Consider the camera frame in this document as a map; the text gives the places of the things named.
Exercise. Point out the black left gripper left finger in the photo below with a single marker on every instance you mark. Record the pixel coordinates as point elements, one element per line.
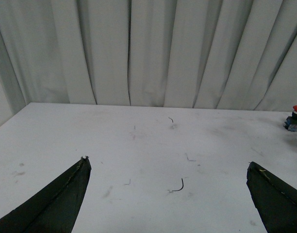
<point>55,208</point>

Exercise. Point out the white pleated curtain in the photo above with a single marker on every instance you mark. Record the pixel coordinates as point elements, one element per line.
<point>210,54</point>

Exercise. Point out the red push button switch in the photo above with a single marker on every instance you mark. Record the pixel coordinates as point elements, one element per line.
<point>290,123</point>

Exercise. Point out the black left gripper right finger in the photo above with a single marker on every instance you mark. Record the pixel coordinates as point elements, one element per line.
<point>275,200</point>

